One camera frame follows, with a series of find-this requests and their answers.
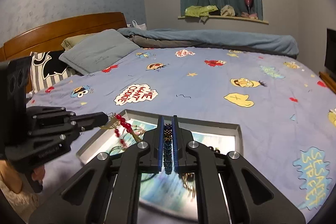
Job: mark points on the grey blue pillow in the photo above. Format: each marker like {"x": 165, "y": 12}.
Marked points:
{"x": 98, "y": 52}

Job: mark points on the green cloth on sill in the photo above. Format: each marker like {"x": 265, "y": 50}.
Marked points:
{"x": 200, "y": 11}

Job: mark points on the wooden window sill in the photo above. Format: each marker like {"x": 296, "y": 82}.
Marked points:
{"x": 224, "y": 18}

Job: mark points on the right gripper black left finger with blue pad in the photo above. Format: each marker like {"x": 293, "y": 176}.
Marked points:
{"x": 153, "y": 160}

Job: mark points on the cartoon print blue bedsheet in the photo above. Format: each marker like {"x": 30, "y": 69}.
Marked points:
{"x": 285, "y": 112}

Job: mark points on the striped black white pillow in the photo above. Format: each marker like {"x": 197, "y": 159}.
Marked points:
{"x": 47, "y": 70}

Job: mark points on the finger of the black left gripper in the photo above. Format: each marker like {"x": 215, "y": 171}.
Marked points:
{"x": 86, "y": 122}

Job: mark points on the black television screen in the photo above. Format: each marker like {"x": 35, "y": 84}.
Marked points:
{"x": 330, "y": 56}

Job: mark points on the grey shallow tray box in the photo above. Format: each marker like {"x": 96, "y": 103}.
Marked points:
{"x": 162, "y": 193}

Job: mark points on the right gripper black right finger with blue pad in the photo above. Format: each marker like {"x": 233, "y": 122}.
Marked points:
{"x": 183, "y": 161}

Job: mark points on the pink item on sill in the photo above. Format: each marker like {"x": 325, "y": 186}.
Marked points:
{"x": 250, "y": 16}

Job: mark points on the teal folded blanket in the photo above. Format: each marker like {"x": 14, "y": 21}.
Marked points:
{"x": 284, "y": 45}

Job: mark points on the yellow green pillow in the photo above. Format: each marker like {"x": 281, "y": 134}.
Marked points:
{"x": 70, "y": 42}

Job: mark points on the wooden tv stand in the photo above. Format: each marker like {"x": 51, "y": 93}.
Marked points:
{"x": 328, "y": 80}

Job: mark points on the wooden headboard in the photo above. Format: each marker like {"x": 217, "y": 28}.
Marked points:
{"x": 50, "y": 36}

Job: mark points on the beige cloth on sill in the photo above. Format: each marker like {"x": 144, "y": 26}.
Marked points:
{"x": 227, "y": 10}

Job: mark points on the white plastic bag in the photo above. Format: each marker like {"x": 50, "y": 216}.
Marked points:
{"x": 139, "y": 26}

